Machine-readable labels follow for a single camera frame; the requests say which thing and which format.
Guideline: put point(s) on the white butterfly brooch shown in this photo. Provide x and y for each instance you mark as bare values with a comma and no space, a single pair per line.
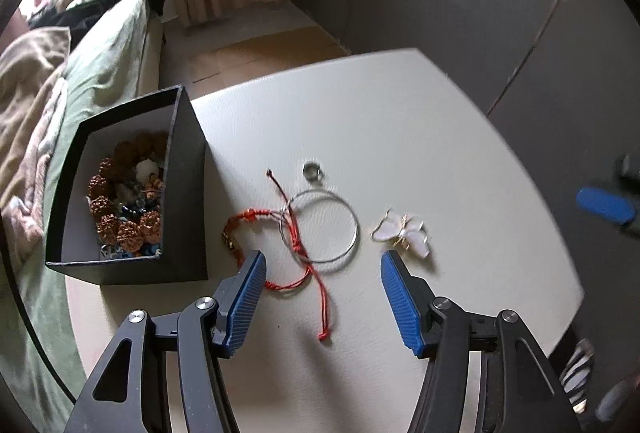
415,245

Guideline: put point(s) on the black cardboard box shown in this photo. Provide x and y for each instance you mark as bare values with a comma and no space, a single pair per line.
187,213

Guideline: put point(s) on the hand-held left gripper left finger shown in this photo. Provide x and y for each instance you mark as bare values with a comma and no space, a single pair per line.
245,308

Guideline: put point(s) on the striped slipper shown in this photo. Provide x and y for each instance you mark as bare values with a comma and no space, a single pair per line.
577,373

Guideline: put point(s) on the brown cardboard floor sheet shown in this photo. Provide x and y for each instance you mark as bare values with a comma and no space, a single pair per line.
260,53

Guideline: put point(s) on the beige blanket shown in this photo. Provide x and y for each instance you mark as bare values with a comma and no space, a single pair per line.
25,88

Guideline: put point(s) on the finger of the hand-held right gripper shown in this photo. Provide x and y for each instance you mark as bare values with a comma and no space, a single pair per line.
630,167
602,204

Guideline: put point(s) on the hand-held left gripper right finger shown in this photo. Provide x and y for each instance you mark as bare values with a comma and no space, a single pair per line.
400,308

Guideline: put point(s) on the bed with green sheet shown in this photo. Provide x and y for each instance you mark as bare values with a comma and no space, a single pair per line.
110,53

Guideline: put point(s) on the silver bangle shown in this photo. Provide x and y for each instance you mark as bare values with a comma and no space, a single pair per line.
357,225

